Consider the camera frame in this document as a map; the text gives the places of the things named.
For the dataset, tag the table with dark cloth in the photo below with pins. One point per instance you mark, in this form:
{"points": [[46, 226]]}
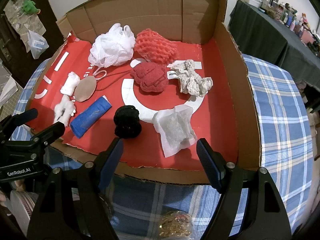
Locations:
{"points": [[257, 35]]}

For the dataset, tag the red foam net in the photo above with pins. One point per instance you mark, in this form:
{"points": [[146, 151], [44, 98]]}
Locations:
{"points": [[155, 46]]}

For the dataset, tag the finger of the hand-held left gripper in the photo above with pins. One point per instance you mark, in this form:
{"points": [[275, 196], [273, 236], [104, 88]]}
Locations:
{"points": [[51, 132], [20, 118]]}

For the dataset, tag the clear plastic bag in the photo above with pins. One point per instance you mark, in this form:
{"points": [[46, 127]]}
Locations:
{"points": [[37, 43]]}

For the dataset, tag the white mesh bath pouf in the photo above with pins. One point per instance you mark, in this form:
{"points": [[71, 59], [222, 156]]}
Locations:
{"points": [[112, 47]]}

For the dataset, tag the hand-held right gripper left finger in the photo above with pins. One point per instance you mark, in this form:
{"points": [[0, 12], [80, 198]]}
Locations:
{"points": [[112, 160]]}

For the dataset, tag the white gauze sachet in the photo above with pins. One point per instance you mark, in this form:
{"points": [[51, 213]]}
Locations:
{"points": [[175, 127]]}

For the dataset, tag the beige round powder puff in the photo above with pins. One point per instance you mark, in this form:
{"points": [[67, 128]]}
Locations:
{"points": [[85, 90]]}

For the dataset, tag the white gauze roll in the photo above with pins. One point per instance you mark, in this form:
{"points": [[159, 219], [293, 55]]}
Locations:
{"points": [[70, 83]]}

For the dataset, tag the clear hanging door organizer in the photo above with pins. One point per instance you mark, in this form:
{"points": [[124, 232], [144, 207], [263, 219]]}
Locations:
{"points": [[15, 15]]}

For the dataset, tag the white ribbed round object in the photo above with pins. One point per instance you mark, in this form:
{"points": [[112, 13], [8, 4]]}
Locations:
{"points": [[20, 210]]}

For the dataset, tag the dark brown door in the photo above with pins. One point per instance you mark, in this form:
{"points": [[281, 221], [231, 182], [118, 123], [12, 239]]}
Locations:
{"points": [[50, 22]]}

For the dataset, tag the green plush toy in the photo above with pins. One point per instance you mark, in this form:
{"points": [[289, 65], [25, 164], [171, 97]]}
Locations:
{"points": [[30, 5]]}

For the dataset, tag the black knitted ball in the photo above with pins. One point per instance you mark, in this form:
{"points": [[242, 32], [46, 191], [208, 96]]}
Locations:
{"points": [[127, 122]]}

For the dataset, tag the cardboard box with red inside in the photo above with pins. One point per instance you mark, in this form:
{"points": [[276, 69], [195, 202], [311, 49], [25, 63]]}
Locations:
{"points": [[220, 80]]}

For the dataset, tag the clear jar with gold contents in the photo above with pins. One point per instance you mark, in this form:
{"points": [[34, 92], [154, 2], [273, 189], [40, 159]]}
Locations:
{"points": [[175, 225]]}

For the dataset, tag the red knitted ball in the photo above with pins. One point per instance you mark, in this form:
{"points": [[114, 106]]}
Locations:
{"points": [[150, 78]]}

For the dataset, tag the white cotton ball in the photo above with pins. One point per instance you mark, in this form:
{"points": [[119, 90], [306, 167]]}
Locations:
{"points": [[63, 110]]}

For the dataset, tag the clutter of bottles and figures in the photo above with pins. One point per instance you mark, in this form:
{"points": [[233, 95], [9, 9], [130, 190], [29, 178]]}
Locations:
{"points": [[290, 15]]}

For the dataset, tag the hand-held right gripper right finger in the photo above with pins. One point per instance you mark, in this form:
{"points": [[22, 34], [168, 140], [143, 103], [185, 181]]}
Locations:
{"points": [[208, 165]]}

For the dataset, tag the blue bandage roll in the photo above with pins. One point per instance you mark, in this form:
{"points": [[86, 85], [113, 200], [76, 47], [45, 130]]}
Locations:
{"points": [[90, 115]]}

